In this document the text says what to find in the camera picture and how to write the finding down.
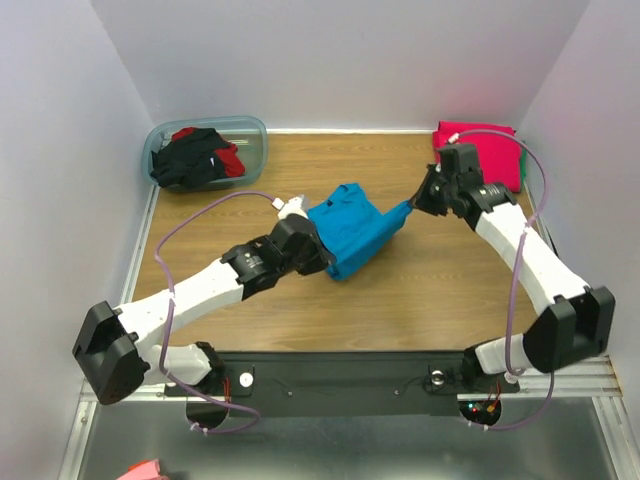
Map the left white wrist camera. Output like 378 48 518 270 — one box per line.
271 195 310 220

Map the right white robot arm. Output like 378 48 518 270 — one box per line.
411 143 615 390

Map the folded pink t shirt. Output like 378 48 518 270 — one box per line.
432 121 521 193

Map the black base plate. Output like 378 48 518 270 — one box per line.
102 349 521 419

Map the pink cloth at bottom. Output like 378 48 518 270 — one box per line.
117 459 165 480

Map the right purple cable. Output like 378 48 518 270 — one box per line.
447 128 555 432

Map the folded green t shirt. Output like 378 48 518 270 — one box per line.
518 149 528 183

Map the red t shirt in bin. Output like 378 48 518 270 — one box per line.
170 127 245 182

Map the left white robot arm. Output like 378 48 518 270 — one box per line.
72 214 335 405

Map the aluminium frame rail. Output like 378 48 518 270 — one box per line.
72 187 159 405

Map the clear blue plastic bin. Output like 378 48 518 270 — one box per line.
142 116 268 193

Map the black t shirt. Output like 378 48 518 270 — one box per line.
151 127 230 189

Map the blue t shirt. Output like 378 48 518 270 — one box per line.
307 183 412 281

